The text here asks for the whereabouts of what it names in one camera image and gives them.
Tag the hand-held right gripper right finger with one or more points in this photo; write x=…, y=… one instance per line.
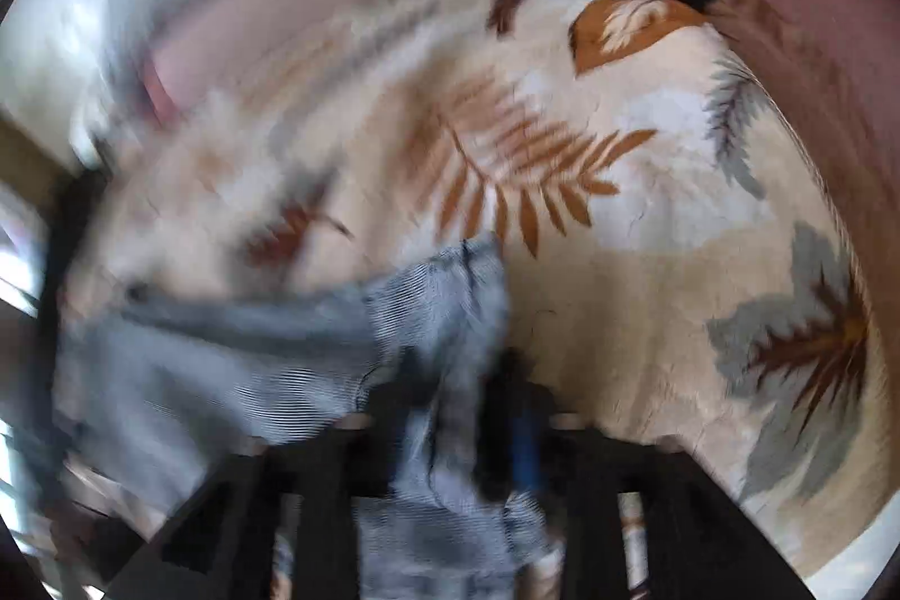
x=524, y=452

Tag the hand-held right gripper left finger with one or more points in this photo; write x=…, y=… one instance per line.
x=330, y=501

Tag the grey-blue denim pants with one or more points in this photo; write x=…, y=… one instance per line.
x=281, y=361

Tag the beige leaf-print blanket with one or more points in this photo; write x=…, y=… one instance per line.
x=597, y=206

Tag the pink bolster cushion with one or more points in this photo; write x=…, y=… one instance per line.
x=281, y=2

